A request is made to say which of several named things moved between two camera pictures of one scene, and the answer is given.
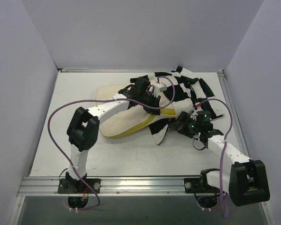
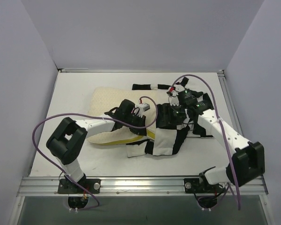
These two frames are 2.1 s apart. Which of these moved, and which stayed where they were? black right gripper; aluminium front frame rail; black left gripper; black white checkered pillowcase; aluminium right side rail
Moved: black left gripper; black white checkered pillowcase; black right gripper
Stayed: aluminium right side rail; aluminium front frame rail
